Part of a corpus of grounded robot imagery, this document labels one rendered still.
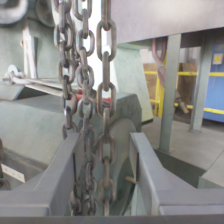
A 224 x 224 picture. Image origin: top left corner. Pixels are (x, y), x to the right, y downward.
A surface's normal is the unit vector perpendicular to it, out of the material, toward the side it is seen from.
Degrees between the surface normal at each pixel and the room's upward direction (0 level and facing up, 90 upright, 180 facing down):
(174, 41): 90
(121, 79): 72
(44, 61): 90
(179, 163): 90
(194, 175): 90
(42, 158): 45
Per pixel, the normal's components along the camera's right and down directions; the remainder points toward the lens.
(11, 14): 0.62, 0.11
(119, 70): 0.65, -0.12
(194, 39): -0.74, 0.17
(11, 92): -0.34, -0.48
